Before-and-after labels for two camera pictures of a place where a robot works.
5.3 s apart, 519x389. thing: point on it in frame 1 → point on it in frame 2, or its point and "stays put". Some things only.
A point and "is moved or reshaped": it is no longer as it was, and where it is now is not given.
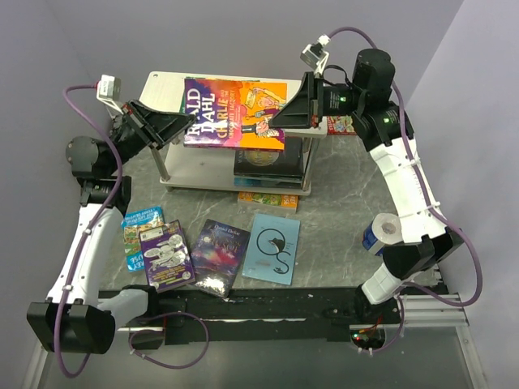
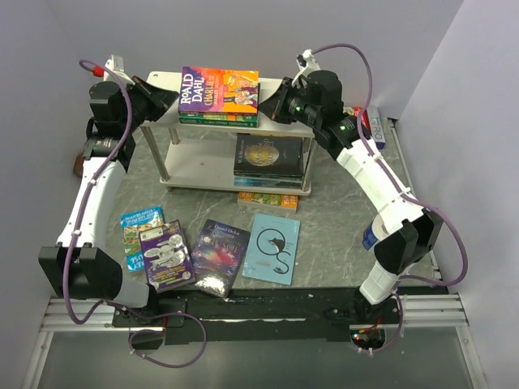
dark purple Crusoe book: [216, 256] stays put
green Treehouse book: [182, 109] → [217, 118]
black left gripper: [153, 126] → [160, 100]
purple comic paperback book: [166, 256] stays put
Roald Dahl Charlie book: [233, 113] is moved or reshaped
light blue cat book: [272, 249] stays put
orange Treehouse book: [268, 203] stays put
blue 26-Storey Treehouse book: [135, 223] stays put
